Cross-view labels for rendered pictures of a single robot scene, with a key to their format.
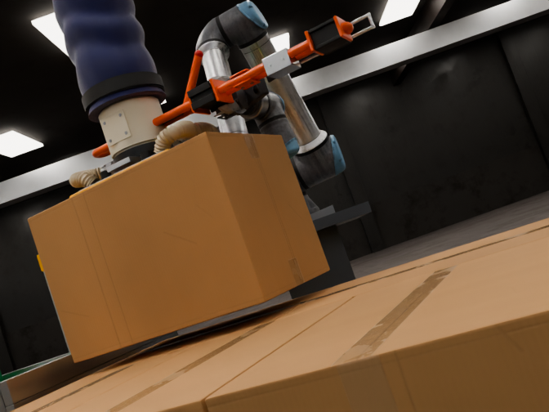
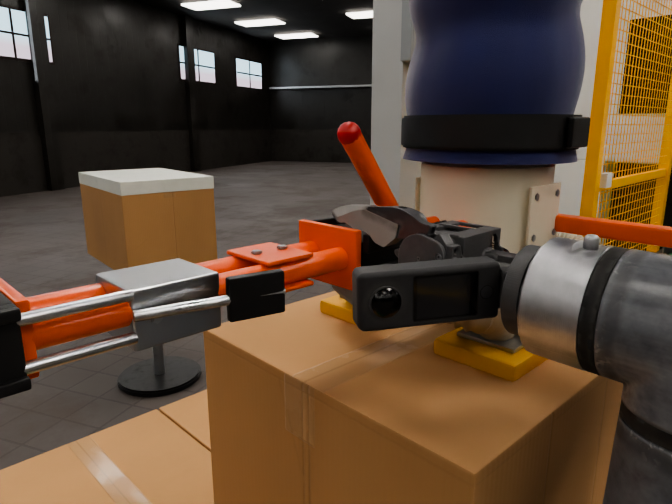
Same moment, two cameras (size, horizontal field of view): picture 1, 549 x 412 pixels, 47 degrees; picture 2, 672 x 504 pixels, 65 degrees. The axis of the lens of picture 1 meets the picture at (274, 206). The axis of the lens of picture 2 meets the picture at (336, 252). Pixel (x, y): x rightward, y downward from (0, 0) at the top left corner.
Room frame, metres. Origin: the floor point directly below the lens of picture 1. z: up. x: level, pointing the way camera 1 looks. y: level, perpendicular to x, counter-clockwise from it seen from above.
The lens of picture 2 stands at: (1.76, -0.44, 1.24)
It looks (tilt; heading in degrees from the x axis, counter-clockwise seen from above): 14 degrees down; 111
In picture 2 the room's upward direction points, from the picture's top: straight up
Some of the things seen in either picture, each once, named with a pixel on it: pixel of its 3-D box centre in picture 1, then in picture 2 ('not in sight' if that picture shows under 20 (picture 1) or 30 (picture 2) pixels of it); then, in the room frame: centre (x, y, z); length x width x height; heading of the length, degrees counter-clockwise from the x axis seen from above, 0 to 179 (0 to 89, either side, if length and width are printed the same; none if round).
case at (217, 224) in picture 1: (181, 244); (460, 439); (1.69, 0.27, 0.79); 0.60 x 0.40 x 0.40; 64
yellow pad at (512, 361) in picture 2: not in sight; (543, 308); (1.78, 0.25, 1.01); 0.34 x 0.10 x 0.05; 65
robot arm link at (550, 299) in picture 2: (250, 102); (568, 296); (1.79, -0.04, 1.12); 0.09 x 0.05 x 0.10; 65
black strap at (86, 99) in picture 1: (124, 96); (490, 131); (1.70, 0.29, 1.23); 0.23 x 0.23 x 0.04
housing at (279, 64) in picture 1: (281, 63); (159, 300); (1.50, -0.13, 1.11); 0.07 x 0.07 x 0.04; 65
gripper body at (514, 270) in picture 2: (235, 101); (474, 275); (1.72, 0.01, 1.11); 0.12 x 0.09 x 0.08; 155
